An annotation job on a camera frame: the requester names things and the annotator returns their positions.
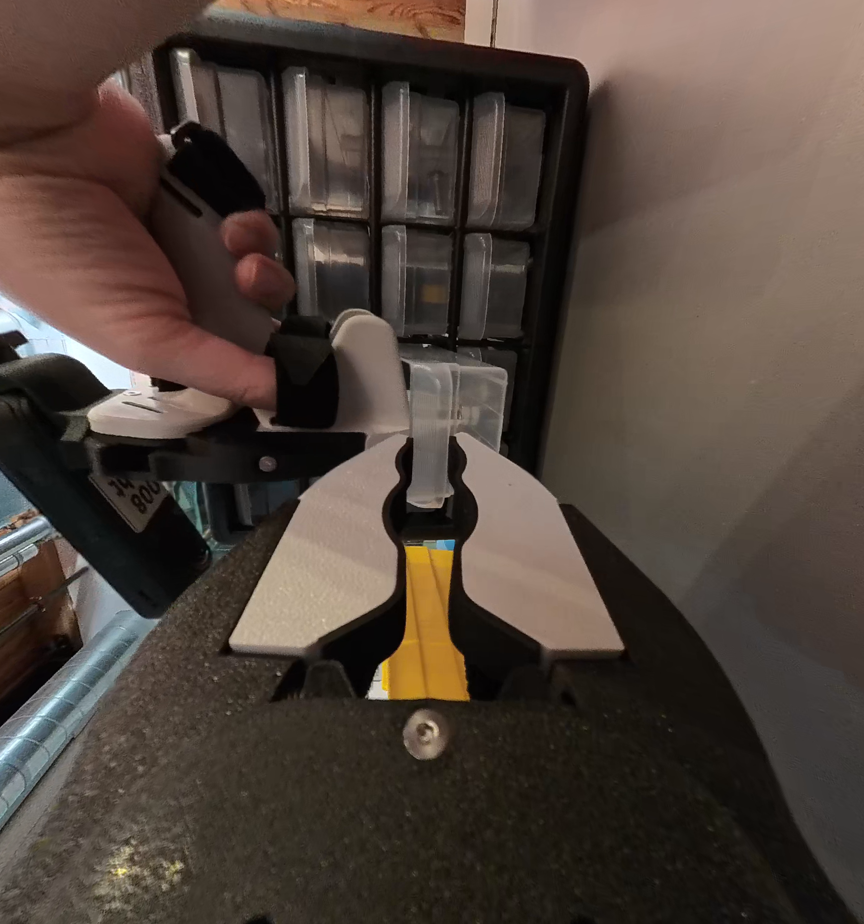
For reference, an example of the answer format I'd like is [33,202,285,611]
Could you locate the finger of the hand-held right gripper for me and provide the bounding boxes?
[327,308,413,438]

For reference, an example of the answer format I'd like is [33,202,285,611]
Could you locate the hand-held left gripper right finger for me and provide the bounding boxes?
[447,431,628,661]

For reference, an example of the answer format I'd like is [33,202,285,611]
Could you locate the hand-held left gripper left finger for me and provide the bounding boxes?
[228,434,411,658]

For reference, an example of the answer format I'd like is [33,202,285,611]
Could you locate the clear plastic drawer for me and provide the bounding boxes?
[401,359,509,509]

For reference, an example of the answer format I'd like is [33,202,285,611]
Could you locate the yellow plastic bin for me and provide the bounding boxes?
[370,542,472,701]

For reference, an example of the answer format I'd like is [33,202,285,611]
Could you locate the black drawer cabinet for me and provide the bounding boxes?
[115,29,592,542]

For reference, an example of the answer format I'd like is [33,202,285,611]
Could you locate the person's right forearm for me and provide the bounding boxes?
[0,0,209,153]

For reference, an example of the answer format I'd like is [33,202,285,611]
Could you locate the person's right hand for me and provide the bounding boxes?
[0,80,296,412]

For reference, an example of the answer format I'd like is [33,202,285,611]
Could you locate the wooden ceiling beam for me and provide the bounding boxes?
[209,0,469,41]

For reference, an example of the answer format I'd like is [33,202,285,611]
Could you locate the metal air duct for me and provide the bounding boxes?
[0,513,87,694]

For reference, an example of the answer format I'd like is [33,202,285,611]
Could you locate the round metal duct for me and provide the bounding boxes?
[0,614,156,867]

